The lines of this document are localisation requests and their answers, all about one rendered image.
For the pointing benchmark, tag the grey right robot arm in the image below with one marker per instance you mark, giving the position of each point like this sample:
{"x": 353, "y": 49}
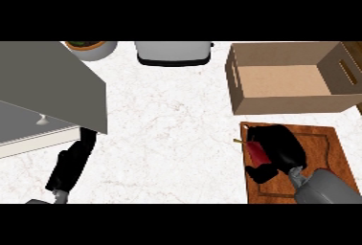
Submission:
{"x": 325, "y": 188}

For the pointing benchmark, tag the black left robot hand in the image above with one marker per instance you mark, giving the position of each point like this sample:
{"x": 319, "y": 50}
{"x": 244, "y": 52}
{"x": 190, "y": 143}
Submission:
{"x": 71, "y": 166}

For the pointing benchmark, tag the grey toaster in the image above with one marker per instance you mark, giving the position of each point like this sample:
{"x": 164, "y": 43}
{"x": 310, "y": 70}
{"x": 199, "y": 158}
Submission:
{"x": 173, "y": 52}

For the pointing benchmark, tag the brown wooden object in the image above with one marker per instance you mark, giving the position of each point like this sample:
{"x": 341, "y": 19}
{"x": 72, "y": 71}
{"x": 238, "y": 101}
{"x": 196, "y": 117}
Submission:
{"x": 354, "y": 54}

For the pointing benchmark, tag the grey drawer front with knob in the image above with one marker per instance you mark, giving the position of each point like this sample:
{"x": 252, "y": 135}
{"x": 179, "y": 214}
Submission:
{"x": 28, "y": 130}

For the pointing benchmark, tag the brown wooden cutting board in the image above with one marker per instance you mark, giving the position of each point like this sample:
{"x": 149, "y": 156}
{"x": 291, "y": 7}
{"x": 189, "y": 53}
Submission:
{"x": 325, "y": 150}

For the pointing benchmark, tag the brown cardboard box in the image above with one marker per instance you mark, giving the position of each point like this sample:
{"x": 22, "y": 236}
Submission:
{"x": 291, "y": 79}

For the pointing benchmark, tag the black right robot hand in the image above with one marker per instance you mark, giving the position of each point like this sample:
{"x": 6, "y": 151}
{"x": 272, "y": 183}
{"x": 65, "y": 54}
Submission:
{"x": 282, "y": 148}

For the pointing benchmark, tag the grey plant pot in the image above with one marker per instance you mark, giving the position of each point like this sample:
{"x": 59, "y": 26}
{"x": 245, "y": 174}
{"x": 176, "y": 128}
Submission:
{"x": 91, "y": 49}

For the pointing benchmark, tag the red pear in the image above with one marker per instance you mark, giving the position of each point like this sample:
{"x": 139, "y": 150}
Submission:
{"x": 257, "y": 152}

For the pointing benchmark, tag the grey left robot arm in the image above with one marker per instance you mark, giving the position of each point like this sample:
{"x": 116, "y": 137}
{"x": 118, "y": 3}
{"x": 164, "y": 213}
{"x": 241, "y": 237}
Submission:
{"x": 53, "y": 197}

